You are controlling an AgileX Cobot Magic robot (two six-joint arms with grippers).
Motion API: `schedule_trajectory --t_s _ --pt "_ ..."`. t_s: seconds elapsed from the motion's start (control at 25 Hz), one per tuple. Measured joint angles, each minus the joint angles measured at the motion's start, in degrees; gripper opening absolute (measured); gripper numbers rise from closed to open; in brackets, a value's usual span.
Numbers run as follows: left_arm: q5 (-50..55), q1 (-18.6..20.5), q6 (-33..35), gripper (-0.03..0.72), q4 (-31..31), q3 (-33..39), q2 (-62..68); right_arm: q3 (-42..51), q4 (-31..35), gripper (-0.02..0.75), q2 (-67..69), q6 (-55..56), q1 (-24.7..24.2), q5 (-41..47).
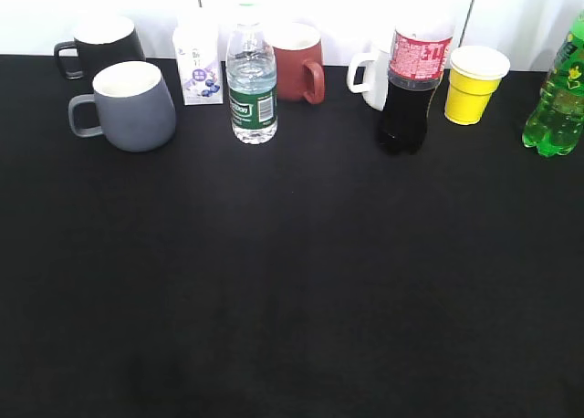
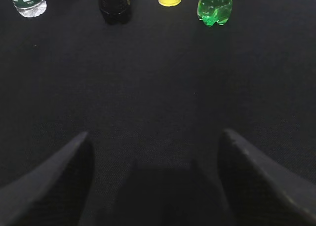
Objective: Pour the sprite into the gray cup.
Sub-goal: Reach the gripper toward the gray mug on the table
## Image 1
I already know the black mug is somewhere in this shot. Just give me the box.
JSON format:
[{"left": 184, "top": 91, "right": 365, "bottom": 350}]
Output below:
[{"left": 53, "top": 15, "right": 146, "bottom": 80}]

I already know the grey mug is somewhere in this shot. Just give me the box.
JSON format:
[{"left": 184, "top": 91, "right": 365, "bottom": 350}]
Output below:
[{"left": 68, "top": 61, "right": 177, "bottom": 152}]

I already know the white milk carton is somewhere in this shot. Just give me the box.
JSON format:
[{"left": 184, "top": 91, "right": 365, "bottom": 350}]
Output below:
[{"left": 172, "top": 7, "right": 224, "bottom": 106}]

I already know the clear water bottle green label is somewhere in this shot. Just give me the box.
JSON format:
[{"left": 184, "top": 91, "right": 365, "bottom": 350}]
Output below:
[{"left": 225, "top": 3, "right": 277, "bottom": 145}]

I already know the yellow paper cup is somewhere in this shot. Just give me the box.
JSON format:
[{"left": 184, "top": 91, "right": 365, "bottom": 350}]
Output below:
[{"left": 444, "top": 46, "right": 510, "bottom": 125}]

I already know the red mug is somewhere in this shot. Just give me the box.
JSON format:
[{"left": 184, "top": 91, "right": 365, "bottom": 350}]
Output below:
[{"left": 266, "top": 23, "right": 325, "bottom": 104}]

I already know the green soda bottle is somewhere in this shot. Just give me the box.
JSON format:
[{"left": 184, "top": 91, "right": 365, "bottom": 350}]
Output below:
[{"left": 522, "top": 13, "right": 583, "bottom": 157}]

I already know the cola bottle red label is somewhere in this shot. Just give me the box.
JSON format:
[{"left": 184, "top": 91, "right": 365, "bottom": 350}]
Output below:
[{"left": 377, "top": 16, "right": 455, "bottom": 154}]

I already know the white mug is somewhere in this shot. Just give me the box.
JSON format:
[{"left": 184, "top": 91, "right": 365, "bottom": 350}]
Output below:
[{"left": 346, "top": 41, "right": 391, "bottom": 111}]

